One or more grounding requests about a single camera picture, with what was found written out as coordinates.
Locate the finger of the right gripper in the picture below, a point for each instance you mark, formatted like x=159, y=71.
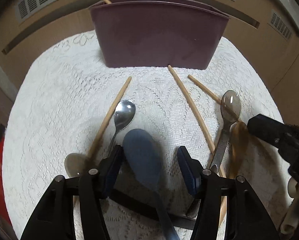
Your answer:
x=267, y=129

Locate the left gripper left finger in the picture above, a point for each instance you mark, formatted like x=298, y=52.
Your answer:
x=95, y=185

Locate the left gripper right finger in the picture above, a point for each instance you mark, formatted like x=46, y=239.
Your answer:
x=191, y=172

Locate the translucent grey plastic spoon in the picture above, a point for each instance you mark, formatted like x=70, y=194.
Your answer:
x=75, y=164

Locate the brown wooden spoon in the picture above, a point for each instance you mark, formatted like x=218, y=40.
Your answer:
x=239, y=145

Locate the blue plastic rice spoon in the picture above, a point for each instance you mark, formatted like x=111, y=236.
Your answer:
x=144, y=158

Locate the large steel spoon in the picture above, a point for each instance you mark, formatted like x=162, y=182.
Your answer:
x=230, y=99

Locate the small ball-end metal spoon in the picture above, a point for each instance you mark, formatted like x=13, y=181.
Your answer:
x=123, y=116

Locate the cardboard tube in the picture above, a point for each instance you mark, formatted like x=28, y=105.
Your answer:
x=291, y=220

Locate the small grey vent grille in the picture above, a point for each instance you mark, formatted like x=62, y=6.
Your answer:
x=280, y=25

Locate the purple plastic utensil holder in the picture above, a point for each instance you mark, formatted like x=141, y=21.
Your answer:
x=157, y=33

